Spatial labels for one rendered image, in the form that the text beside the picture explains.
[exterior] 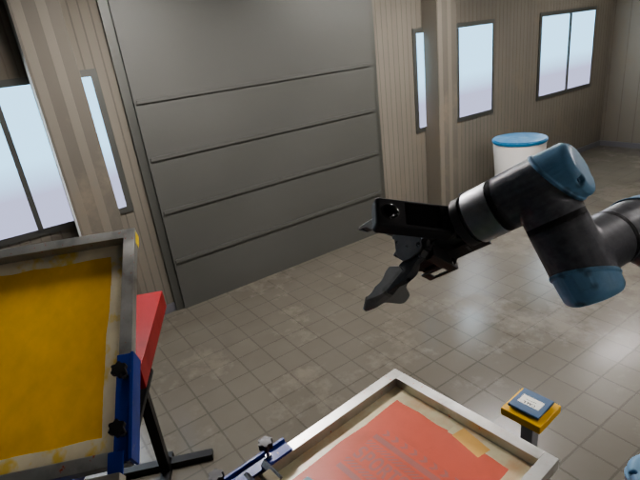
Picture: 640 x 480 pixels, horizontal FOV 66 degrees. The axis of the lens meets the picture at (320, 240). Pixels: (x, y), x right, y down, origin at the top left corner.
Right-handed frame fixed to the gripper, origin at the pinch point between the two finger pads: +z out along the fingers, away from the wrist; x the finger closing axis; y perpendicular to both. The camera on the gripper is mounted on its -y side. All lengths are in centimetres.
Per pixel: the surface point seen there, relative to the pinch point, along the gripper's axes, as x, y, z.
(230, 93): 290, 88, 214
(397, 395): 5, 81, 59
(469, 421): -7, 85, 36
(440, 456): -17, 76, 42
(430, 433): -9, 79, 46
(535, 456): -18, 88, 19
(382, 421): -5, 72, 59
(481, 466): -20, 81, 32
